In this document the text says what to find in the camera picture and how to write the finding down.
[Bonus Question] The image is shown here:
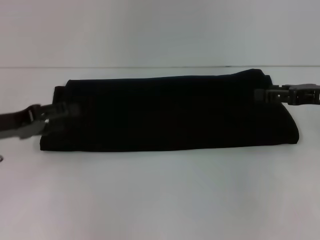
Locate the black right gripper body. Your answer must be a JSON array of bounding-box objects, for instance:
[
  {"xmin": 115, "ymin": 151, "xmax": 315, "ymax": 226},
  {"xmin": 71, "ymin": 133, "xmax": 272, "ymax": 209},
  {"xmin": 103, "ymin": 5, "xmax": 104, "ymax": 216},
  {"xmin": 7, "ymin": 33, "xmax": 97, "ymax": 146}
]
[{"xmin": 282, "ymin": 83, "xmax": 320, "ymax": 106}]

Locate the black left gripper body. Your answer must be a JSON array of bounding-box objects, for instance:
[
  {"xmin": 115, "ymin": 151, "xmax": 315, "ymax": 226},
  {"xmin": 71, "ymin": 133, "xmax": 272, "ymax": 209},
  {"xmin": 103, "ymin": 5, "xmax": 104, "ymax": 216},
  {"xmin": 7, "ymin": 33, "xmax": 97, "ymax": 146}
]
[{"xmin": 0, "ymin": 104, "xmax": 50, "ymax": 140}]

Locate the black shirt with FREE print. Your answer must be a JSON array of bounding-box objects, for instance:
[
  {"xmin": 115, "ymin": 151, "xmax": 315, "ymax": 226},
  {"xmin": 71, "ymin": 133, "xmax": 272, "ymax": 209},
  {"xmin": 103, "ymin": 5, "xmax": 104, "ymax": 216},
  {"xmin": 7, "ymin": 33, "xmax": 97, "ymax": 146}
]
[{"xmin": 39, "ymin": 67, "xmax": 300, "ymax": 153}]

